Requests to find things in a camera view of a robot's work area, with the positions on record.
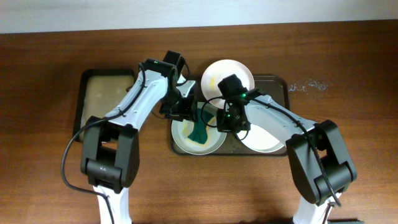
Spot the pale blue plate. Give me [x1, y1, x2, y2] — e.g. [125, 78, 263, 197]
[171, 102, 226, 156]

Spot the green yellow sponge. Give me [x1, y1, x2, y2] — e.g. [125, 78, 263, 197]
[187, 109, 215, 145]

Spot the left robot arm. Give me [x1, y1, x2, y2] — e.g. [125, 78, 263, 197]
[80, 51, 198, 223]

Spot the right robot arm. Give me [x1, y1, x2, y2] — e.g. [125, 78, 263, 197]
[216, 75, 358, 223]

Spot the large brown serving tray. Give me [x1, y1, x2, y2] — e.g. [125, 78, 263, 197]
[170, 75, 289, 157]

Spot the small black water tray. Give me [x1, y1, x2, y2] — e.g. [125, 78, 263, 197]
[72, 68, 135, 134]

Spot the white plate right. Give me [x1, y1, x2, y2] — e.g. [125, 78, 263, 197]
[237, 124, 284, 153]

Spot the white plate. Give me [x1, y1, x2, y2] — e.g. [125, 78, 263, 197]
[201, 59, 255, 100]
[237, 124, 284, 153]

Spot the white plate top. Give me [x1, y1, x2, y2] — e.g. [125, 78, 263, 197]
[201, 59, 255, 100]

